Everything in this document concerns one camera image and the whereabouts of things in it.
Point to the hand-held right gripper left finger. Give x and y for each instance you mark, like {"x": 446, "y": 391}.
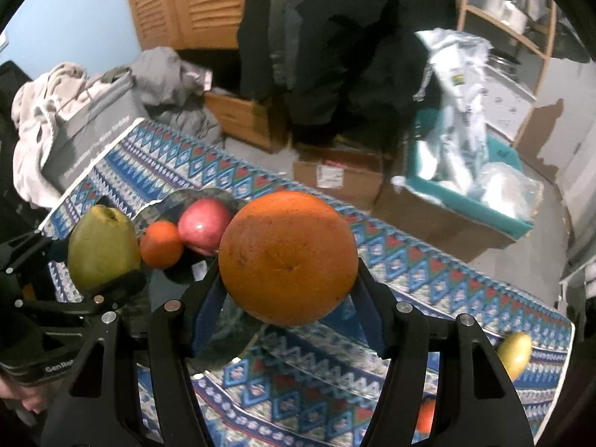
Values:
{"x": 209, "y": 319}

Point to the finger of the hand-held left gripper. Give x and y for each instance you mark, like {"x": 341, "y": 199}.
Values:
{"x": 111, "y": 289}
{"x": 28, "y": 247}

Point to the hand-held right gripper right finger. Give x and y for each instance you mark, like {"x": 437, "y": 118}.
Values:
{"x": 372, "y": 323}

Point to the dark green glass plate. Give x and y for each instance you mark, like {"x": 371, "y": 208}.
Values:
{"x": 235, "y": 330}

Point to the green pear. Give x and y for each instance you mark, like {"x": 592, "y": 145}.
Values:
{"x": 102, "y": 247}

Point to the small orange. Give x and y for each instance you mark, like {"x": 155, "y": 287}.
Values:
{"x": 160, "y": 244}
{"x": 426, "y": 416}

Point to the pink red apple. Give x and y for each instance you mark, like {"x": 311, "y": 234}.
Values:
{"x": 202, "y": 226}

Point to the large orange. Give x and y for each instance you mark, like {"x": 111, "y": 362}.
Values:
{"x": 288, "y": 258}

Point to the yellow mango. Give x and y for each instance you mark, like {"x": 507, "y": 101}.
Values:
{"x": 514, "y": 356}

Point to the person's left hand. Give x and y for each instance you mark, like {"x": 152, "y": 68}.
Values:
{"x": 30, "y": 400}

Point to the blue patterned tablecloth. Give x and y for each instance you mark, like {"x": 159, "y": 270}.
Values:
{"x": 419, "y": 265}

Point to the pale pink robe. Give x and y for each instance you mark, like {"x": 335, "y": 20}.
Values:
{"x": 32, "y": 149}

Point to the black bag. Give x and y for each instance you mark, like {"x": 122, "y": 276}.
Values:
{"x": 11, "y": 149}

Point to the large cardboard box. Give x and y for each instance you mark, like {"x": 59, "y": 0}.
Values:
{"x": 419, "y": 219}

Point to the grey fabric storage bag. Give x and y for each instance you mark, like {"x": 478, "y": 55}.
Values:
{"x": 93, "y": 135}

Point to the small cardboard box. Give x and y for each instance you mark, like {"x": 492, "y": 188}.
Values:
{"x": 354, "y": 186}

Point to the teal plastic bin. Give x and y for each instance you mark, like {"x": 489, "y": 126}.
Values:
{"x": 489, "y": 216}

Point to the clear plastic bag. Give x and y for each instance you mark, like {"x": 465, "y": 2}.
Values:
{"x": 503, "y": 186}

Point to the wooden wardrobe drawer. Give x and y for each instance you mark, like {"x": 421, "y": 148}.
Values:
{"x": 242, "y": 116}

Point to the white shoe rack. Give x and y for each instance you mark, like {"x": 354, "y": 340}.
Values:
{"x": 573, "y": 274}

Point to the grey clothing pile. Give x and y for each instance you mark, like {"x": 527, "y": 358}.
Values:
{"x": 163, "y": 74}

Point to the white plant-print bag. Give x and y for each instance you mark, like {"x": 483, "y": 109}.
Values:
{"x": 461, "y": 102}

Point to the white drawer box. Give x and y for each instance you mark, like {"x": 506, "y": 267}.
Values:
{"x": 510, "y": 102}

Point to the black hooded coat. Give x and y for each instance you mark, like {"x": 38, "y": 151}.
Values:
{"x": 349, "y": 32}

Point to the metal pot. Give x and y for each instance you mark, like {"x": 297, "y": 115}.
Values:
{"x": 505, "y": 63}

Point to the wooden louvered wardrobe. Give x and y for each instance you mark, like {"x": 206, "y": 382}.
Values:
{"x": 195, "y": 4}

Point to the wooden shelf rack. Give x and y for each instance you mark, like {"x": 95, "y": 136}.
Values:
{"x": 542, "y": 51}

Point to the grey jacket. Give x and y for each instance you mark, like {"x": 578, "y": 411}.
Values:
{"x": 285, "y": 0}

